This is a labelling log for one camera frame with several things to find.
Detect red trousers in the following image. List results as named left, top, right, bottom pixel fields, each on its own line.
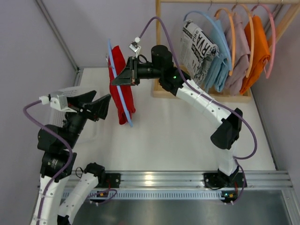
left=109, top=45, right=137, bottom=126

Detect light blue plastic hanger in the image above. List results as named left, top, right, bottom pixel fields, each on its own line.
left=105, top=39, right=134, bottom=128

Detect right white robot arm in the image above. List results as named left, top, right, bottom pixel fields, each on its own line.
left=111, top=45, right=247, bottom=189

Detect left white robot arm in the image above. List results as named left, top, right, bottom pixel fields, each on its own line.
left=23, top=90, right=111, bottom=225

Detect orange hanger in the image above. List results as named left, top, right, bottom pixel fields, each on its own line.
left=231, top=3, right=255, bottom=78
left=214, top=7, right=236, bottom=76

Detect orange trousers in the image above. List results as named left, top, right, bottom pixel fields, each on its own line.
left=240, top=15, right=270, bottom=95

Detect pink hanger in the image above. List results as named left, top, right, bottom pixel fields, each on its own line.
left=251, top=3, right=276, bottom=79

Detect white plastic basket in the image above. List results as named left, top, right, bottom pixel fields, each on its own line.
left=46, top=86, right=101, bottom=143

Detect wooden clothes rack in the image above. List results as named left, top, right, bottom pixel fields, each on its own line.
left=152, top=0, right=300, bottom=103

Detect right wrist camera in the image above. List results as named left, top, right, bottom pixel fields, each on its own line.
left=129, top=37, right=141, bottom=57

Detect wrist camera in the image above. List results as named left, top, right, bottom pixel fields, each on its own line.
left=129, top=37, right=141, bottom=57
left=39, top=91, right=76, bottom=113

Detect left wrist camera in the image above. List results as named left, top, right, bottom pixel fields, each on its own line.
left=39, top=91, right=76, bottom=113

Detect aluminium mounting rail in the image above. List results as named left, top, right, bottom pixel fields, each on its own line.
left=97, top=171, right=293, bottom=189

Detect slotted cable duct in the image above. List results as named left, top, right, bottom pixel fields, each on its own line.
left=63, top=188, right=237, bottom=199

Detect aluminium corner post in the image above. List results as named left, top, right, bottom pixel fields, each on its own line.
left=34, top=0, right=79, bottom=71

